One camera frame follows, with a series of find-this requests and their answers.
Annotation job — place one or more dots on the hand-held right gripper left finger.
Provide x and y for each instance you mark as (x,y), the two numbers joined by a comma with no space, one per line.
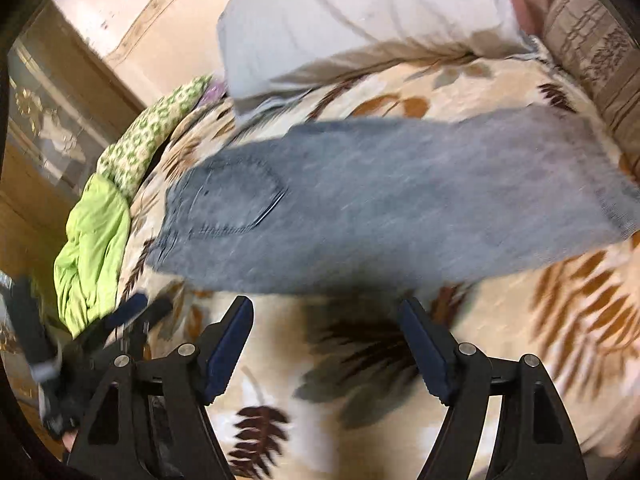
(227,355)

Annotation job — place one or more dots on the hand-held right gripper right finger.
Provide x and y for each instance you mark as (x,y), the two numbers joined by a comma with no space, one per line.
(425,355)

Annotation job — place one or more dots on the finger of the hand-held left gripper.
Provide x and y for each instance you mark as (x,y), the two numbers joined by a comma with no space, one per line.
(131,308)
(156,311)

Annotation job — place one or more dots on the grey denim pants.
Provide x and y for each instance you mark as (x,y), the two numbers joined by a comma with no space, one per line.
(370,195)

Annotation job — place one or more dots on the lime green cloth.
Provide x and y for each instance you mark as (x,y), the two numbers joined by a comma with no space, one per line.
(92,255)

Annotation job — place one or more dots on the leaf print blanket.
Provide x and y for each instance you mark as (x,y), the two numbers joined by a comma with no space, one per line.
(525,340)

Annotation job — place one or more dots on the green floral print cloth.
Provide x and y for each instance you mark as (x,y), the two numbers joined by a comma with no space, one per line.
(145,135)

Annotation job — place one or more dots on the wooden wardrobe with glass door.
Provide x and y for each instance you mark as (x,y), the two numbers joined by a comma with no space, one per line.
(45,125)

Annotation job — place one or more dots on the purple cloth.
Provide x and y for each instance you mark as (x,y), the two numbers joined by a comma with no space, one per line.
(212,94)

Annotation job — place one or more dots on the white pillow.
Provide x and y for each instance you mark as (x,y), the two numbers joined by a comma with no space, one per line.
(360,15)

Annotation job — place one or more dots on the brown patterned headboard cushion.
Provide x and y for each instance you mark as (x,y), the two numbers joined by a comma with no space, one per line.
(595,50)

